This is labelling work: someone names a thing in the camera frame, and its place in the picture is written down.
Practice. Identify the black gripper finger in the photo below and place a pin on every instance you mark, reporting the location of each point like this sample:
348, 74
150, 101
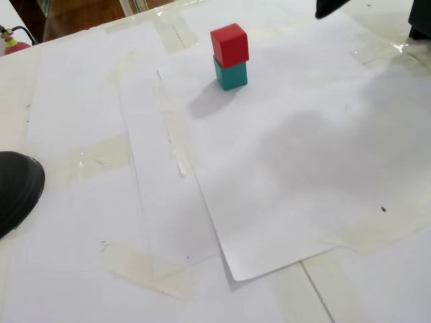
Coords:
328, 7

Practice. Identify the red cube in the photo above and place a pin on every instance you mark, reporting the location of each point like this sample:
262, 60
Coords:
230, 45

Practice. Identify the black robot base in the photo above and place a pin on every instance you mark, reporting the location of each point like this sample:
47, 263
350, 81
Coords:
421, 17

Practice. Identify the teal blue cube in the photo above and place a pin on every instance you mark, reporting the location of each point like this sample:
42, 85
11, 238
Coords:
235, 76

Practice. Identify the short clear tape strip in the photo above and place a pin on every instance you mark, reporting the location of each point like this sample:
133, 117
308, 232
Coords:
365, 55

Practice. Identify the white paper sheet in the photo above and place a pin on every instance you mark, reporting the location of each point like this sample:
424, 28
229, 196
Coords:
161, 218
286, 168

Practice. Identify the long beige tape strip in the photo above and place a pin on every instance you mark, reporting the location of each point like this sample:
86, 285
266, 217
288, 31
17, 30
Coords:
178, 148

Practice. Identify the brown wooden cabinet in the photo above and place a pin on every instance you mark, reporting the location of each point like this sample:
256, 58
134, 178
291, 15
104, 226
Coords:
84, 17

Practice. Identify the glossy beige tape strip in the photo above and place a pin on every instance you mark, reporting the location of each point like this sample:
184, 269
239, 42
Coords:
97, 158

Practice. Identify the red fire extinguisher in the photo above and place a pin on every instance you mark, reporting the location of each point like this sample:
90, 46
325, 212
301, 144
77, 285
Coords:
15, 47

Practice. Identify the black round camera base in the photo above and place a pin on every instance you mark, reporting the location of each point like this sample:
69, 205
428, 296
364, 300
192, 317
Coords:
17, 191

